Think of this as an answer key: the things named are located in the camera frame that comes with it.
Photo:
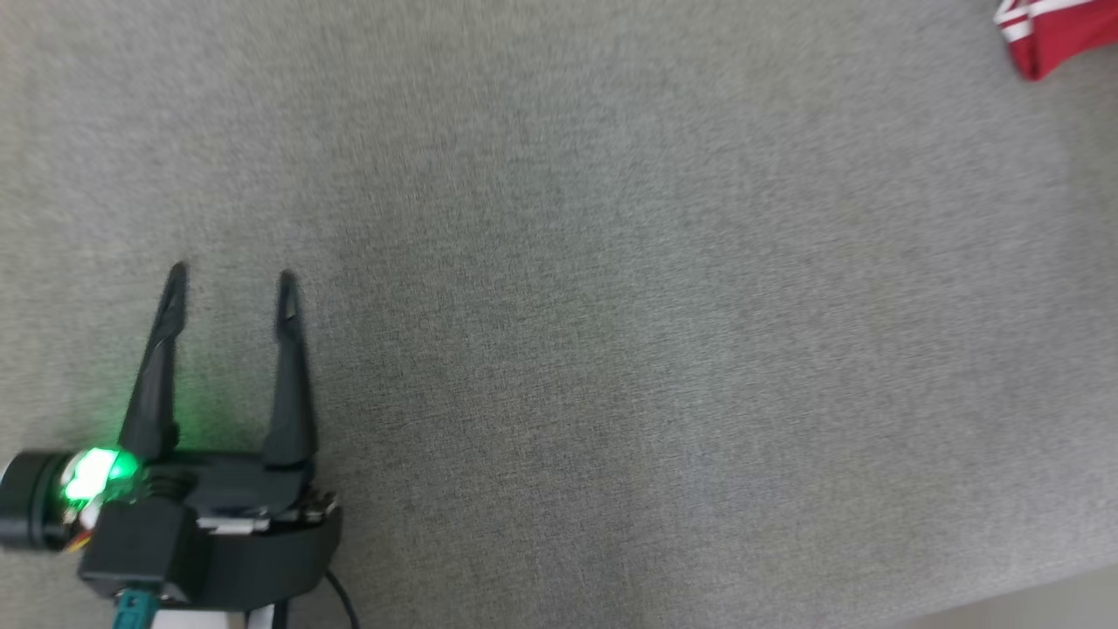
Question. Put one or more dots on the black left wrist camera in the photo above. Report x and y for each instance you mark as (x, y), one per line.
(253, 568)

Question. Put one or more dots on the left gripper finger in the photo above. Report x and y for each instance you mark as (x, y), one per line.
(157, 384)
(293, 393)

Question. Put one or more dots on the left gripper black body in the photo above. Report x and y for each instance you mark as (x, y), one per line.
(227, 485)

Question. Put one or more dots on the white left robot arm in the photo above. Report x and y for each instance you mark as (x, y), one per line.
(210, 620)

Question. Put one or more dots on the red basketball shorts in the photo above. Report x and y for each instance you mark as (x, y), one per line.
(1061, 35)

